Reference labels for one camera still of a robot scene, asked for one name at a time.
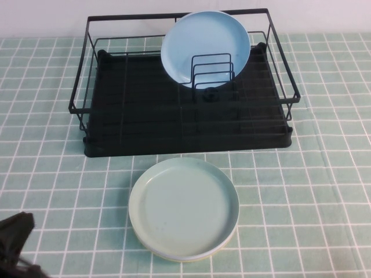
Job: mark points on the mint green round plate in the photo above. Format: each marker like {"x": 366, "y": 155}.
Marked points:
{"x": 182, "y": 205}

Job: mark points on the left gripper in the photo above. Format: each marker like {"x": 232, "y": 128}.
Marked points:
{"x": 10, "y": 240}

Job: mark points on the pink round plate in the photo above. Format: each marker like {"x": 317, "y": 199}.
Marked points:
{"x": 145, "y": 242}

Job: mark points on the green checked tablecloth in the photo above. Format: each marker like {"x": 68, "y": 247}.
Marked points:
{"x": 319, "y": 179}

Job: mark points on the yellow round plate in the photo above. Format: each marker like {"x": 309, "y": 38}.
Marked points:
{"x": 185, "y": 261}

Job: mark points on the blue round plate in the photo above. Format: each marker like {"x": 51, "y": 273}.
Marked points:
{"x": 203, "y": 40}

